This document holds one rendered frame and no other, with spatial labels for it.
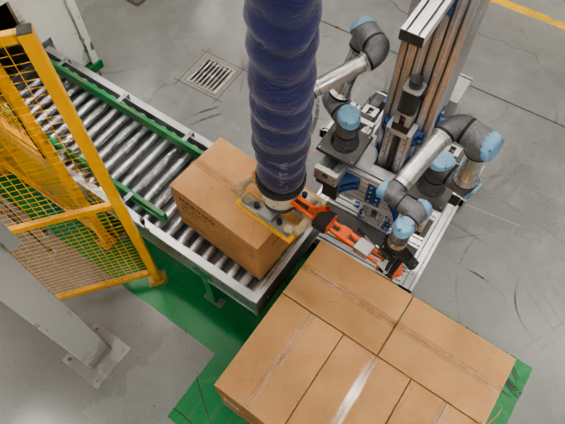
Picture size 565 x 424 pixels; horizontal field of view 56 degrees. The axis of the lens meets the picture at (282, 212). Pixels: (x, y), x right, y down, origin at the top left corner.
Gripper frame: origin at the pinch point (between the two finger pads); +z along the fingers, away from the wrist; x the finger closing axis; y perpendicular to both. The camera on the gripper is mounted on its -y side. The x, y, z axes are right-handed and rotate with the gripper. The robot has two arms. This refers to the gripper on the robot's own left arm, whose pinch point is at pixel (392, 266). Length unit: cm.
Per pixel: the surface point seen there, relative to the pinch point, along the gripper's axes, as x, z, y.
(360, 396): 36, 67, -21
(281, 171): 9, -30, 54
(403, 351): 3, 67, -25
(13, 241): 97, -30, 110
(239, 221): 17, 27, 75
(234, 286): 35, 62, 65
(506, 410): -26, 122, -90
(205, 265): 37, 62, 85
